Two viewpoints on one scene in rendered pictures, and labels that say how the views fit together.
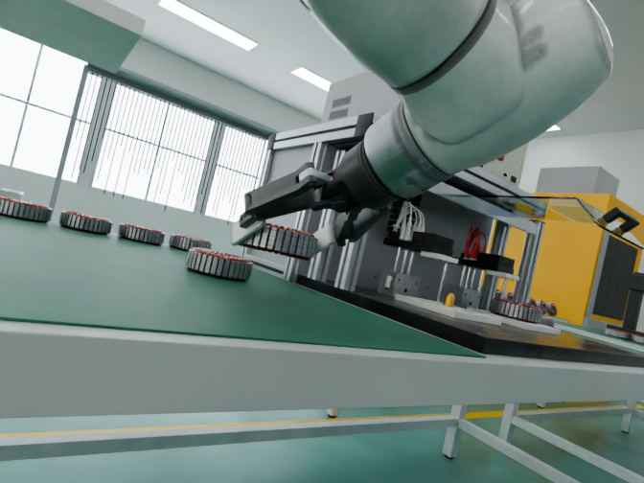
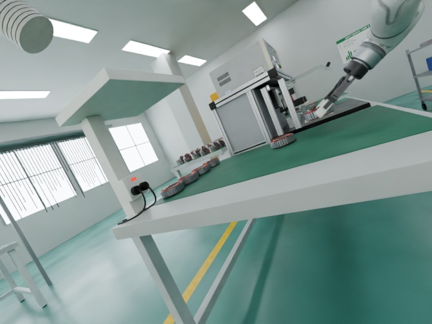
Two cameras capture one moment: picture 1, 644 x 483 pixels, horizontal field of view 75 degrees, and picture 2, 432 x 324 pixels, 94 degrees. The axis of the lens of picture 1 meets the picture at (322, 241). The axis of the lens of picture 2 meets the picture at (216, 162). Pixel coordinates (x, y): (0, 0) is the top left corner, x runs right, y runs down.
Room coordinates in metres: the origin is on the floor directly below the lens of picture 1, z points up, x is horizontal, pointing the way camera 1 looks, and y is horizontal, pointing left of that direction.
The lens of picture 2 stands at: (0.02, 0.83, 0.91)
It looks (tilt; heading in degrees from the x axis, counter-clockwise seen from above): 7 degrees down; 336
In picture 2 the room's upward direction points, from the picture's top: 24 degrees counter-clockwise
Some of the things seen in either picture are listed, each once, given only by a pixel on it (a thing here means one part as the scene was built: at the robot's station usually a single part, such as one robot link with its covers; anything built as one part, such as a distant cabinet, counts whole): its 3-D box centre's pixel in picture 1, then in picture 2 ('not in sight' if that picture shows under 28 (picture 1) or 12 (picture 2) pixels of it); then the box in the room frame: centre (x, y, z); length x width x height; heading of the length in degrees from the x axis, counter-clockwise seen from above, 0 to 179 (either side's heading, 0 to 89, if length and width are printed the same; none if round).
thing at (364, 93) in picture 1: (420, 135); (249, 74); (1.19, -0.20, 1.22); 0.44 x 0.39 x 0.20; 125
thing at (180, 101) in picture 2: not in sight; (188, 118); (5.13, -1.21, 1.65); 0.50 x 0.45 x 3.30; 35
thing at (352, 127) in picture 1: (407, 176); (256, 90); (1.18, -0.19, 1.09); 0.68 x 0.44 x 0.05; 125
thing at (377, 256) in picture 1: (411, 239); (273, 109); (1.12, -0.23, 0.92); 0.66 x 0.01 x 0.30; 125
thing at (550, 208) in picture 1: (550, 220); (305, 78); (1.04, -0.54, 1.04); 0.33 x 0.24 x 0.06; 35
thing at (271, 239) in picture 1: (276, 240); (318, 112); (0.59, 0.06, 0.83); 0.11 x 0.11 x 0.04
